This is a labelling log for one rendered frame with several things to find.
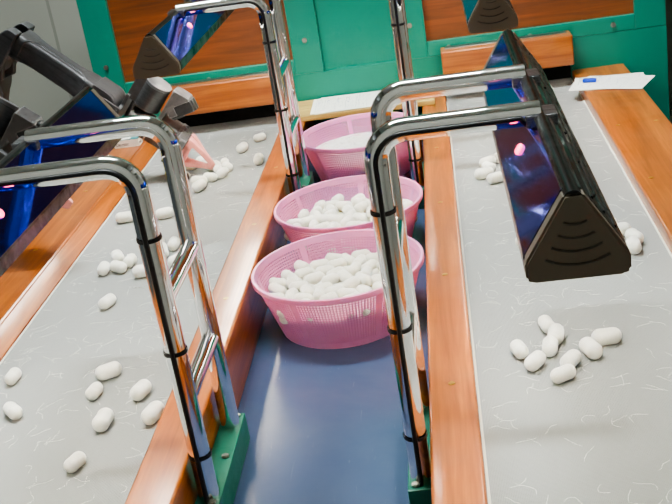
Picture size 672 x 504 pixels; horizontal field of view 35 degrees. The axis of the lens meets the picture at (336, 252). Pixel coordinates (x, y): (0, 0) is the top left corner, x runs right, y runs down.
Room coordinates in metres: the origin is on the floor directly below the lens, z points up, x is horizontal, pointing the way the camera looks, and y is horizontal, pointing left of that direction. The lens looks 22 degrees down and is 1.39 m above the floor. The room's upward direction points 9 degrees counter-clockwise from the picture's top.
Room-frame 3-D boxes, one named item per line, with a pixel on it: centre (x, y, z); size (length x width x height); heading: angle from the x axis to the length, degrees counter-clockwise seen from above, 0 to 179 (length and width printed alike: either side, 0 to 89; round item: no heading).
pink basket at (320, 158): (2.21, -0.09, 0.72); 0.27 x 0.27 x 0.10
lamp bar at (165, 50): (2.08, 0.21, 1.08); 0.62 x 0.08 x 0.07; 173
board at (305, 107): (2.43, -0.12, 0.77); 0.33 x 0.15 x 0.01; 83
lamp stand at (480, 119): (1.05, -0.14, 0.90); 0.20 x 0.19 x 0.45; 173
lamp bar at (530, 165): (1.05, -0.22, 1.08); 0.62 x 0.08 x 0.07; 173
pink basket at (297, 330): (1.50, 0.00, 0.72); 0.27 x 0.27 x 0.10
